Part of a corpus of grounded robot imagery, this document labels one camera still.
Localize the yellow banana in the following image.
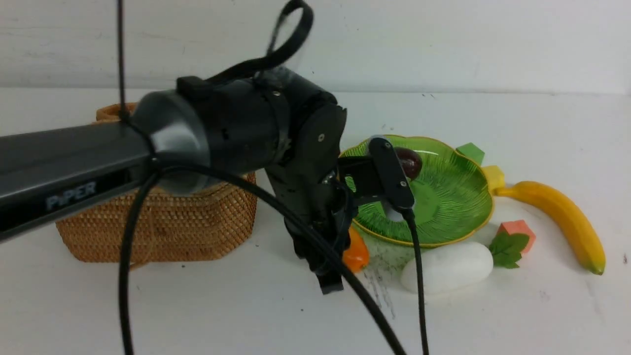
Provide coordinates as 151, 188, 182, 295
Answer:
493, 180, 606, 276

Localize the green leaf glass plate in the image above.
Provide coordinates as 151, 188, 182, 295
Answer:
353, 135, 495, 248

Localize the woven rattan basket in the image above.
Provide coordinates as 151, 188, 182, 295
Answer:
56, 183, 257, 265

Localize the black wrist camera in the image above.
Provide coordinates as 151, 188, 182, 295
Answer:
367, 136, 415, 215

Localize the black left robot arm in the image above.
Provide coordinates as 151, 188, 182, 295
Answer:
1, 72, 356, 294

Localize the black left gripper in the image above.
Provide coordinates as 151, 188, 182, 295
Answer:
265, 103, 383, 295

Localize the orange yellow mango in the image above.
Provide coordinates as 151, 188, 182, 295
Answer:
342, 226, 370, 274

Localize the orange cube block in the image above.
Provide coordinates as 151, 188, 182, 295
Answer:
496, 219, 536, 255

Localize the dark purple mangosteen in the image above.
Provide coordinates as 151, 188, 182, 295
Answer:
394, 147, 423, 180

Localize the green cube block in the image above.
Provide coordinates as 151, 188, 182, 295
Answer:
456, 143, 486, 166

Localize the white radish with leaves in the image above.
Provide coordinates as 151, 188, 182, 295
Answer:
421, 232, 534, 294

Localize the yellow cube block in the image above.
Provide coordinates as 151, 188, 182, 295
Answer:
482, 165, 506, 195

